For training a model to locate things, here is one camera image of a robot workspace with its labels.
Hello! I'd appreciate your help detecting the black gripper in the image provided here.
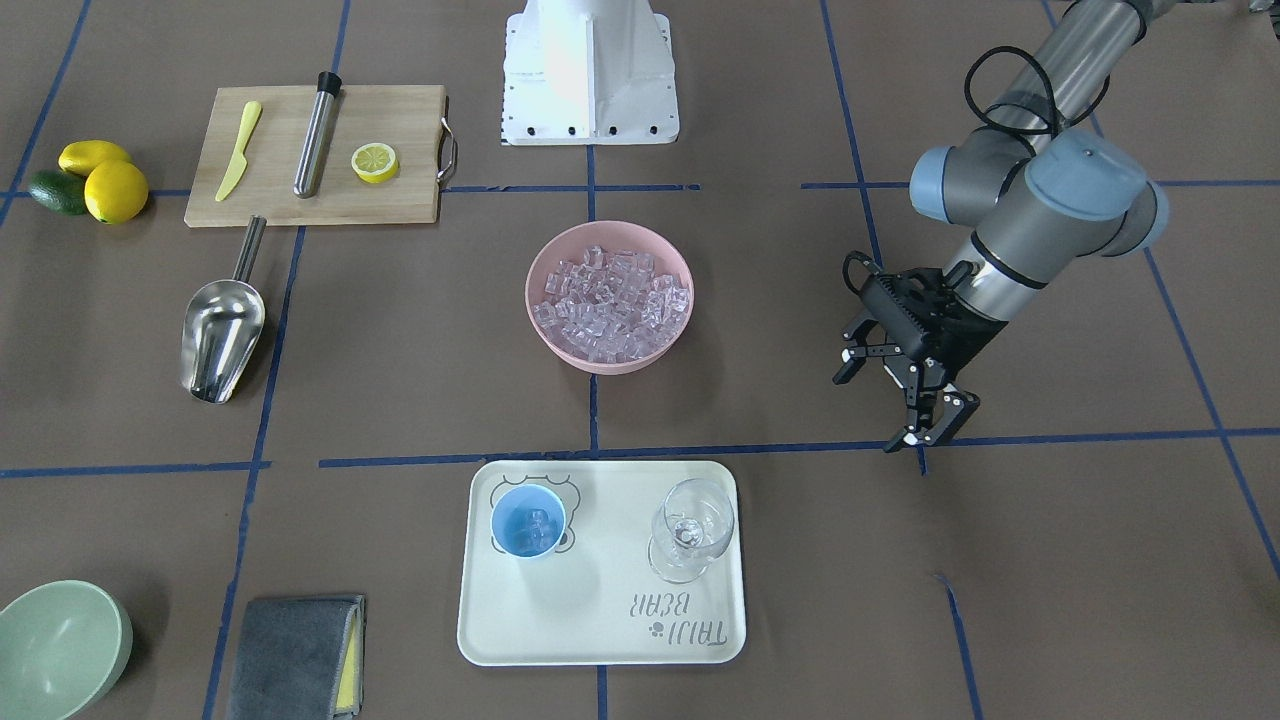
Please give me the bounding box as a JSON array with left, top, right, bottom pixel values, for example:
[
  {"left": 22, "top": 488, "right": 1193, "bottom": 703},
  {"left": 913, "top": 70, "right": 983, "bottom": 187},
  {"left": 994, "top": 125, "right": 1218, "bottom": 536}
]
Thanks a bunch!
[{"left": 833, "top": 251, "right": 1007, "bottom": 454}]

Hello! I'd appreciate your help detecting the silver metal ice scoop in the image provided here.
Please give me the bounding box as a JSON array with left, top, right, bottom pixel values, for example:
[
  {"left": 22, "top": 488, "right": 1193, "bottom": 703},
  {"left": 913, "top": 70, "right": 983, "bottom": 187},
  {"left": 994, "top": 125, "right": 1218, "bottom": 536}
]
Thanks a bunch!
[{"left": 180, "top": 215, "right": 268, "bottom": 404}]

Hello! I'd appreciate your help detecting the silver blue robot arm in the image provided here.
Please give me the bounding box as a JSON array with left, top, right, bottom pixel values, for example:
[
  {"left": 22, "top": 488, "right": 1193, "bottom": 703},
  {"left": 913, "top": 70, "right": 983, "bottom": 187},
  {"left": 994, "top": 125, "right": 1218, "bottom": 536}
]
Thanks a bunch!
[{"left": 833, "top": 1, "right": 1172, "bottom": 454}]

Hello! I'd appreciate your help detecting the pink bowl of ice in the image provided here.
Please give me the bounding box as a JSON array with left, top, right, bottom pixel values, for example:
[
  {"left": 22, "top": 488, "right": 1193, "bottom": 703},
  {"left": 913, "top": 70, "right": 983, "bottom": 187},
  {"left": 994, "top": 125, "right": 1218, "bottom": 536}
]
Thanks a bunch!
[{"left": 524, "top": 220, "right": 696, "bottom": 375}]

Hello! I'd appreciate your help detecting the light blue plastic cup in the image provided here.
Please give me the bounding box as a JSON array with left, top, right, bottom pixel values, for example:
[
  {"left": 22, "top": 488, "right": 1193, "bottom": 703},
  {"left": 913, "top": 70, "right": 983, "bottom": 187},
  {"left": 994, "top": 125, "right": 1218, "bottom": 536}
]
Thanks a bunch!
[{"left": 490, "top": 484, "right": 568, "bottom": 560}]

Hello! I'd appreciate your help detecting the clear wine glass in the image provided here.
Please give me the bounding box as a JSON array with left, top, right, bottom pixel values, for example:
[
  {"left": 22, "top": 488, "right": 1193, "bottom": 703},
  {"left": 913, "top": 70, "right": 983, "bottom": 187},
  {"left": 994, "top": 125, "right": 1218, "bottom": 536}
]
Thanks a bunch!
[{"left": 648, "top": 478, "right": 737, "bottom": 584}]

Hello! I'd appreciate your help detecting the cream serving tray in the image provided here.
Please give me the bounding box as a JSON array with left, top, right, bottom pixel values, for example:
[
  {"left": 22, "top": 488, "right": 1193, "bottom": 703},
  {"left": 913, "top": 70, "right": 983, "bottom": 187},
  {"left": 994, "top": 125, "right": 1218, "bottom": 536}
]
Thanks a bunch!
[{"left": 456, "top": 460, "right": 748, "bottom": 666}]

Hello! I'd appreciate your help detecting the wooden cutting board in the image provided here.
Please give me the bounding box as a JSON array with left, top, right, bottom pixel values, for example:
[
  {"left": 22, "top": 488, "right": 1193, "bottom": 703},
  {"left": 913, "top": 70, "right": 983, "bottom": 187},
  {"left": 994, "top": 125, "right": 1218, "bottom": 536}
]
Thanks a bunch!
[{"left": 184, "top": 85, "right": 447, "bottom": 228}]

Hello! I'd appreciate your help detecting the lemon half slice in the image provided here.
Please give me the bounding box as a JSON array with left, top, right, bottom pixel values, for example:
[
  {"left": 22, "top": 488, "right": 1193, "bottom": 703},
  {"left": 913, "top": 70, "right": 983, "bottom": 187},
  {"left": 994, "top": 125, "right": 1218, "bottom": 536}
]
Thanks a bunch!
[{"left": 349, "top": 142, "right": 401, "bottom": 184}]

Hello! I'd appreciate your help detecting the steel cylinder black cap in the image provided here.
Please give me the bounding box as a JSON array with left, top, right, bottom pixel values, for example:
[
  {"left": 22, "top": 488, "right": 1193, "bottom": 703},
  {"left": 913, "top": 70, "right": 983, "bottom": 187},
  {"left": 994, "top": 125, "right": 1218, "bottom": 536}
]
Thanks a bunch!
[{"left": 292, "top": 70, "right": 343, "bottom": 199}]

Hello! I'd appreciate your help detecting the grey folded cloth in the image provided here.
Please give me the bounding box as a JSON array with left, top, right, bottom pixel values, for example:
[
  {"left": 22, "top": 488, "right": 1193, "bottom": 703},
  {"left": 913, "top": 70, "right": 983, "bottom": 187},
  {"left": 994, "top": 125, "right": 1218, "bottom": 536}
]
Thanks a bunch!
[{"left": 225, "top": 594, "right": 366, "bottom": 719}]

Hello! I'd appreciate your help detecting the yellow plastic knife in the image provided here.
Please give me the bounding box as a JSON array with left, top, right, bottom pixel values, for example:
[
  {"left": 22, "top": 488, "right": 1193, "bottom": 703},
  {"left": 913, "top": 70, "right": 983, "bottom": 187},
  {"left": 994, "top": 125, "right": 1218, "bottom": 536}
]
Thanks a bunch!
[{"left": 214, "top": 100, "right": 262, "bottom": 202}]

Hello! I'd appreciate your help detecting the yellow lemon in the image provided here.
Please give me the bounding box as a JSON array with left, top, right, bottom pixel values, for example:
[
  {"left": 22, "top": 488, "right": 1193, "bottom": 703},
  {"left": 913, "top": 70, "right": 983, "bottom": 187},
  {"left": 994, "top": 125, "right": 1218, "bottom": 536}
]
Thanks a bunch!
[
  {"left": 58, "top": 140, "right": 132, "bottom": 178},
  {"left": 84, "top": 160, "right": 150, "bottom": 224}
]

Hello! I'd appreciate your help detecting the green lime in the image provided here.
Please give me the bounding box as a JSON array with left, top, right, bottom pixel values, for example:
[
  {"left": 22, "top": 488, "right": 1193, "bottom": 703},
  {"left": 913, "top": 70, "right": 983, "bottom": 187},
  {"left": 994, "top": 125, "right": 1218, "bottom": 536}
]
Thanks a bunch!
[{"left": 27, "top": 170, "right": 88, "bottom": 217}]

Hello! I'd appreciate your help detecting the mint green bowl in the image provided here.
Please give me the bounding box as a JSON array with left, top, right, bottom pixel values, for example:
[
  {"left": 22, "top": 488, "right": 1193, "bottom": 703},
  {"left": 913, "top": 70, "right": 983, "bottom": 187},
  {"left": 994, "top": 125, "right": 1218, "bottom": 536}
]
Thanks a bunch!
[{"left": 1, "top": 579, "right": 134, "bottom": 719}]

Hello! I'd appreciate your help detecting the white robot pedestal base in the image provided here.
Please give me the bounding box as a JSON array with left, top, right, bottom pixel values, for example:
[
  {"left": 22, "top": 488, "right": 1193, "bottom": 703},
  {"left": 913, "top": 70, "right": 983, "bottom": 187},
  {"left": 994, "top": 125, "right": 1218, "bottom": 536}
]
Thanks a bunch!
[{"left": 500, "top": 1, "right": 681, "bottom": 147}]

